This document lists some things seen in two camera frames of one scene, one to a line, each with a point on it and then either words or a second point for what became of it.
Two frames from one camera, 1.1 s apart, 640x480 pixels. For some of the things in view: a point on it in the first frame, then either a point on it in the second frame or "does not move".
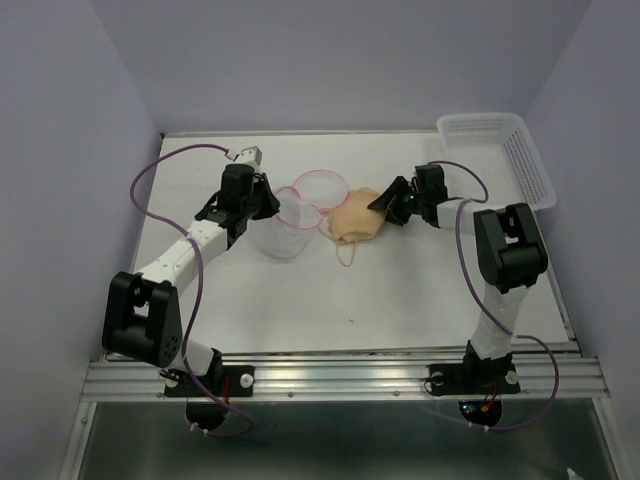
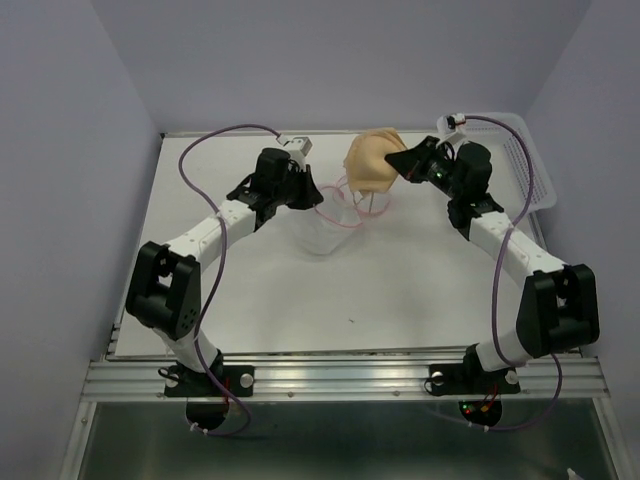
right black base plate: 475,376 does not move
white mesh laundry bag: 290,231 → 338,215
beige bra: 351,217 → 367,170
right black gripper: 394,213 → 412,161
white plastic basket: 493,158 does not move
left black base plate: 226,381 does not move
